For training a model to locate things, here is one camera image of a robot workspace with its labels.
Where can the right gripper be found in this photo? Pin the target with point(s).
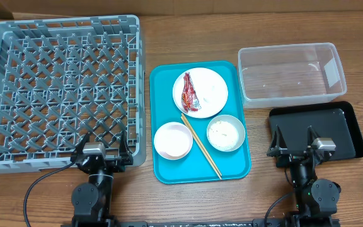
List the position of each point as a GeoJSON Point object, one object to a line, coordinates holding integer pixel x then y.
{"type": "Point", "coordinates": [295, 154]}

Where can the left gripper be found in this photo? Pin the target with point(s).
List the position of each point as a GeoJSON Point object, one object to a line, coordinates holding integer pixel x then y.
{"type": "Point", "coordinates": [120, 163]}

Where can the grey-green bowl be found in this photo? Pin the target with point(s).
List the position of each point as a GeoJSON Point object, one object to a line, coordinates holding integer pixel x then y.
{"type": "Point", "coordinates": [238, 125]}

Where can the pink bowl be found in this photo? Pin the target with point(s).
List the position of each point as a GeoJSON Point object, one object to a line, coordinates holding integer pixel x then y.
{"type": "Point", "coordinates": [173, 141]}

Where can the cooked rice pile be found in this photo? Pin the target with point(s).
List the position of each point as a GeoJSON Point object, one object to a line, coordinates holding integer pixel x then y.
{"type": "Point", "coordinates": [223, 135]}

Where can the red snack wrapper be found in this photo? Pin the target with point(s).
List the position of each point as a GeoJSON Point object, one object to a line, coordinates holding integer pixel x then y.
{"type": "Point", "coordinates": [189, 99]}

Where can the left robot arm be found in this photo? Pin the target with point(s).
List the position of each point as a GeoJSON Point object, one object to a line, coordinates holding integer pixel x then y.
{"type": "Point", "coordinates": [92, 200]}

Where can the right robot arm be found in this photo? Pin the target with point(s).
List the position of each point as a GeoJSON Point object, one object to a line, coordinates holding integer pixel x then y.
{"type": "Point", "coordinates": [316, 198]}

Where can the grey dishwasher rack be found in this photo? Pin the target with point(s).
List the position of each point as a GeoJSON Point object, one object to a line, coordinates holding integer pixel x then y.
{"type": "Point", "coordinates": [61, 79]}

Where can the black tray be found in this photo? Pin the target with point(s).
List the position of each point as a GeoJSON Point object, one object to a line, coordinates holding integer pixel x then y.
{"type": "Point", "coordinates": [335, 120]}

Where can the clear plastic bin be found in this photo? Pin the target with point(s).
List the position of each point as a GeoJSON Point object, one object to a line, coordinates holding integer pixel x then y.
{"type": "Point", "coordinates": [290, 75]}

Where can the wooden chopstick lower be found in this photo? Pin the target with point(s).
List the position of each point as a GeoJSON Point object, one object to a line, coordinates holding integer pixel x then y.
{"type": "Point", "coordinates": [200, 148]}

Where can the wooden chopstick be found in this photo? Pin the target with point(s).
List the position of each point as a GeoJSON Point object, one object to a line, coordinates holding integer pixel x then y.
{"type": "Point", "coordinates": [200, 148]}
{"type": "Point", "coordinates": [203, 146]}

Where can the wooden chopstick upper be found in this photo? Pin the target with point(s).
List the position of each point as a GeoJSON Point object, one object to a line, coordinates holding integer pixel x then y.
{"type": "Point", "coordinates": [203, 146]}

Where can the white round plate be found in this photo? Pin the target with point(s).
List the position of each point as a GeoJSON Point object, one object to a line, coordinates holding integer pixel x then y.
{"type": "Point", "coordinates": [210, 89]}

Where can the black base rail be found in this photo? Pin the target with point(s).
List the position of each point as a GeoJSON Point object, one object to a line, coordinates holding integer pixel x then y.
{"type": "Point", "coordinates": [254, 223]}

